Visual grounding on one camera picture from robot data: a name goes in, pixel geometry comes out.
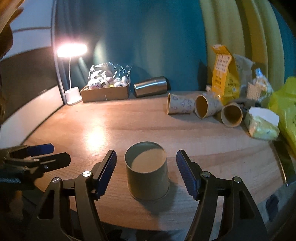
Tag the yellow plastic shopping bag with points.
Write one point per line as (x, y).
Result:
(282, 102)

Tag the white woven basket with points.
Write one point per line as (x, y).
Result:
(259, 88)

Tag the yellow paper snack bag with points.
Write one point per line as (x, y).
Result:
(225, 78)

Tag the brown cardboard box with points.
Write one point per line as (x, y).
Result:
(105, 94)

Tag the clear bag of toys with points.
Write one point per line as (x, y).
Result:
(108, 75)

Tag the yellow curtain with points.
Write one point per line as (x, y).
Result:
(249, 29)

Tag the tissue pack white top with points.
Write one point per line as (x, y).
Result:
(262, 123)

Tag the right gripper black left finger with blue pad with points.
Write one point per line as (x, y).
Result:
(65, 200)

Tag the plain brown paper cup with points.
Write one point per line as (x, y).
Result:
(147, 171)

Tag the black flat phone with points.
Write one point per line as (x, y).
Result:
(285, 162)

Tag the brown paper cup rightmost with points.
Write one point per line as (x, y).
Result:
(231, 115)

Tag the grey paper bag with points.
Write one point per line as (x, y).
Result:
(244, 68)

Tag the patterned paper cup lying sideways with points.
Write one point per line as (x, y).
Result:
(178, 104)

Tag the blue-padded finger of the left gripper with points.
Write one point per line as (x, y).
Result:
(24, 151)

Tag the teal curtain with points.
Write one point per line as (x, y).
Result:
(156, 38)

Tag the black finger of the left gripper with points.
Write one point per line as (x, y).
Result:
(27, 170)

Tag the stainless steel tumbler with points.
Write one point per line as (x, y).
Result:
(152, 86)

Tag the white desk lamp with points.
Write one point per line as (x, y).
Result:
(71, 50)

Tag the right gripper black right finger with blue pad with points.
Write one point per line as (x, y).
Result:
(241, 219)

